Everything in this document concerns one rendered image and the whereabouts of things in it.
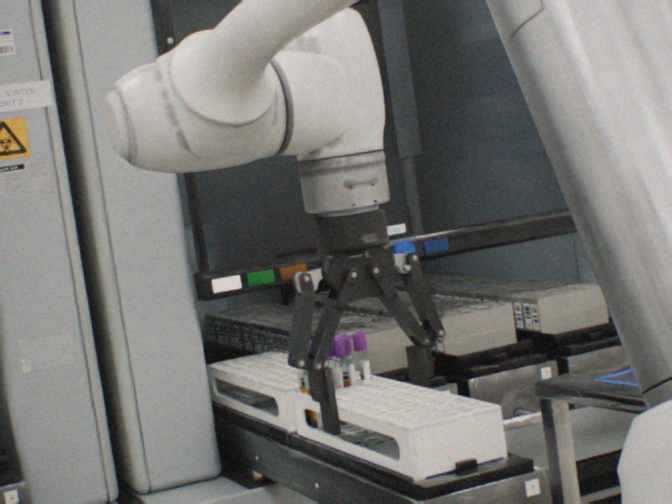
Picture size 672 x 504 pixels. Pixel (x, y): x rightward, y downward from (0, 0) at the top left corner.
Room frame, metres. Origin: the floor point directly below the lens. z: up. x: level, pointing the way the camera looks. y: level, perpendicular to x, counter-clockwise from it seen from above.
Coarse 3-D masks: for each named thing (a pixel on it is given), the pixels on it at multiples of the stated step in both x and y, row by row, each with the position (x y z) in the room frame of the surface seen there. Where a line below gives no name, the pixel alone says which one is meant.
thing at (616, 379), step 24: (624, 360) 1.60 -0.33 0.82; (552, 384) 1.52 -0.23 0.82; (576, 384) 1.50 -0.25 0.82; (600, 384) 1.48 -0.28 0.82; (624, 384) 1.46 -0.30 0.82; (552, 408) 1.53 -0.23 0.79; (624, 408) 1.41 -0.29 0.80; (552, 432) 1.53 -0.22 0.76; (552, 456) 1.54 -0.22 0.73; (552, 480) 1.54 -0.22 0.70; (576, 480) 1.54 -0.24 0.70
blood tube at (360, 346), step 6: (354, 336) 1.47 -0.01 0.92; (360, 336) 1.47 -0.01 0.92; (354, 342) 1.47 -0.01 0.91; (360, 342) 1.47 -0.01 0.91; (366, 342) 1.47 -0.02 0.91; (354, 348) 1.47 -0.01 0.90; (360, 348) 1.47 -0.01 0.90; (366, 348) 1.47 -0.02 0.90; (360, 354) 1.47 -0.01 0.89; (366, 354) 1.47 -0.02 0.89; (360, 360) 1.47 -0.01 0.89; (366, 360) 1.47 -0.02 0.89; (360, 366) 1.47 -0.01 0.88; (366, 366) 1.47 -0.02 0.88; (360, 372) 1.47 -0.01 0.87; (366, 372) 1.47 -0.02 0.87; (360, 378) 1.48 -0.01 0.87; (366, 378) 1.47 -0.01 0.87
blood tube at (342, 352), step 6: (336, 342) 1.44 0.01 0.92; (342, 342) 1.44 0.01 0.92; (336, 348) 1.44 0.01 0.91; (342, 348) 1.44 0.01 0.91; (348, 348) 1.44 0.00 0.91; (336, 354) 1.44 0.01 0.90; (342, 354) 1.44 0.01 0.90; (348, 354) 1.44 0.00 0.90; (342, 360) 1.44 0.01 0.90; (348, 360) 1.44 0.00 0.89; (342, 366) 1.44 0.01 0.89; (348, 366) 1.44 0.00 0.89; (342, 372) 1.44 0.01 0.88; (348, 372) 1.44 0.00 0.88; (342, 378) 1.44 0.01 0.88; (348, 378) 1.44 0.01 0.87; (342, 384) 1.44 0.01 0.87; (348, 384) 1.44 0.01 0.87
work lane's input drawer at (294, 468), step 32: (224, 416) 1.68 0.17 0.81; (224, 448) 1.66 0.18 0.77; (256, 448) 1.54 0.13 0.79; (288, 448) 1.45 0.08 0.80; (320, 448) 1.38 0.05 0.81; (288, 480) 1.46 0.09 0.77; (320, 480) 1.37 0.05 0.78; (352, 480) 1.28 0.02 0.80; (384, 480) 1.24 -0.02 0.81; (448, 480) 1.17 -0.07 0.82; (480, 480) 1.18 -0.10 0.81; (512, 480) 1.19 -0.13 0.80; (544, 480) 1.20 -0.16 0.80
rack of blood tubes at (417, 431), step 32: (352, 384) 1.46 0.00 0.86; (384, 384) 1.44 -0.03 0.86; (352, 416) 1.31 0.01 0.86; (384, 416) 1.27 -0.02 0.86; (416, 416) 1.24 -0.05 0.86; (448, 416) 1.23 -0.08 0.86; (480, 416) 1.22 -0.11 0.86; (352, 448) 1.32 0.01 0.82; (384, 448) 1.37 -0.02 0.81; (416, 448) 1.19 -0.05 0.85; (448, 448) 1.20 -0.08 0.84; (480, 448) 1.22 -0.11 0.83; (416, 480) 1.19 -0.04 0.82
